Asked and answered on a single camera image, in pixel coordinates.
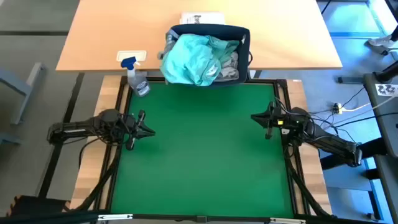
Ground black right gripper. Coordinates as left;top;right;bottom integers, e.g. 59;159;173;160
251;101;295;140

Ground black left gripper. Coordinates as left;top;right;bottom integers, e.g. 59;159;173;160
123;109;156;151

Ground teal shorts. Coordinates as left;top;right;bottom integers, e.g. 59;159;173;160
160;33;240;87

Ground navy striped laundry basket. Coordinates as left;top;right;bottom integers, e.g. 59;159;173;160
164;24;252;87

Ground clear spray bottle blue trigger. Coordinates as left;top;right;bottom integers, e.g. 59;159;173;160
120;56;151;98

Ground green table mat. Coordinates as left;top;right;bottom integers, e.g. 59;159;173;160
110;82;295;218

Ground dark grey striped garment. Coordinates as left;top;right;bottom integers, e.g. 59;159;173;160
213;51;240;82

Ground white desk grommet plate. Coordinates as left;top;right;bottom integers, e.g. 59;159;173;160
116;50;147;62

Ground light wood desk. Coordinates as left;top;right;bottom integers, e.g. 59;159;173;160
55;0;343;72

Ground light blue striped garment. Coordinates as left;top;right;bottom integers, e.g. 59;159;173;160
165;32;180;54

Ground grey desk foot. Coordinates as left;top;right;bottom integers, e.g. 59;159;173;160
337;76;366;84

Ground black desk leg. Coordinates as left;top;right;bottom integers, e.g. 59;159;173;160
37;72;85;198

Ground black side table base bar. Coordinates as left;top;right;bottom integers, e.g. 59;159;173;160
320;136;388;170

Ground white printed booklet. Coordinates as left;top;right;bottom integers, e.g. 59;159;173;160
179;11;226;26

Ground grey side table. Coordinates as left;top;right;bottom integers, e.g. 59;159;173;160
363;73;398;224

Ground white fiducial marker sheet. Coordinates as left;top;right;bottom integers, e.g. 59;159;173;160
375;83;398;96

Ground black orange striped box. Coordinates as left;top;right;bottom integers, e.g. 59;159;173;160
6;195;71;217

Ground black pole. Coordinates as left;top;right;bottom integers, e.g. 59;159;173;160
0;210;109;224

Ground person's shoe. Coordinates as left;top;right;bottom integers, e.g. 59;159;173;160
368;34;396;49

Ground black cable conduit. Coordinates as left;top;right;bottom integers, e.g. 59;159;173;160
285;155;332;217
74;155;121;212

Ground black aluminium table frame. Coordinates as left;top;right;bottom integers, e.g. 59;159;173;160
93;76;333;224

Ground silver frame bracket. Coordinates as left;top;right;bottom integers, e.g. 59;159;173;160
269;217;307;224
98;213;134;221

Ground white floor cable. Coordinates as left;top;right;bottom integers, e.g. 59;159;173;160
341;95;398;112

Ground long black floor cable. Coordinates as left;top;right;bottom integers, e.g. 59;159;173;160
335;112;398;129

